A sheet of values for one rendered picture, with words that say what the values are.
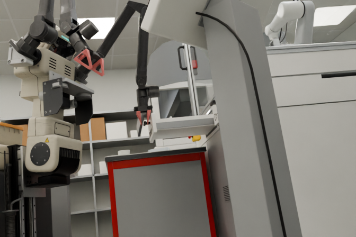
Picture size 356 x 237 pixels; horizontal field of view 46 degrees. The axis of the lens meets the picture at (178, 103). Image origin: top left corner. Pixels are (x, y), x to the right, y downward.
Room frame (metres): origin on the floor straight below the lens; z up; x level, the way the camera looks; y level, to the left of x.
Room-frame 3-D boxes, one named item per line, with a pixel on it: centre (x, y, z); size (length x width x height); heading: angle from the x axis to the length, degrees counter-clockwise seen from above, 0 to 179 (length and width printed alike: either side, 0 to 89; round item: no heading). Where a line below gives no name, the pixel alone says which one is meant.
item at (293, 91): (2.34, -0.64, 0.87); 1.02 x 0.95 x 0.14; 10
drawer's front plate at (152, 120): (2.25, 0.16, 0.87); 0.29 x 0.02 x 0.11; 10
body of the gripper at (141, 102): (2.21, 0.19, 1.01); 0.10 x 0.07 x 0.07; 100
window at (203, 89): (2.27, -0.19, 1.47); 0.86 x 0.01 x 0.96; 10
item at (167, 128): (2.28, -0.05, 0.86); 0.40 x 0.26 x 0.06; 100
